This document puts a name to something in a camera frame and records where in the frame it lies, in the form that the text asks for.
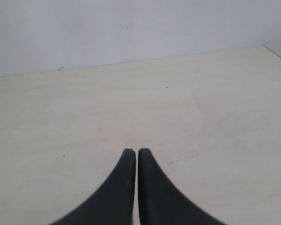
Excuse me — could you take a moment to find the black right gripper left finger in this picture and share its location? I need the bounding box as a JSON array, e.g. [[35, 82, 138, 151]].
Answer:
[[53, 149, 136, 225]]

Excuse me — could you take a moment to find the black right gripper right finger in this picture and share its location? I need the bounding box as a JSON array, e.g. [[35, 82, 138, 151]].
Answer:
[[138, 148, 223, 225]]

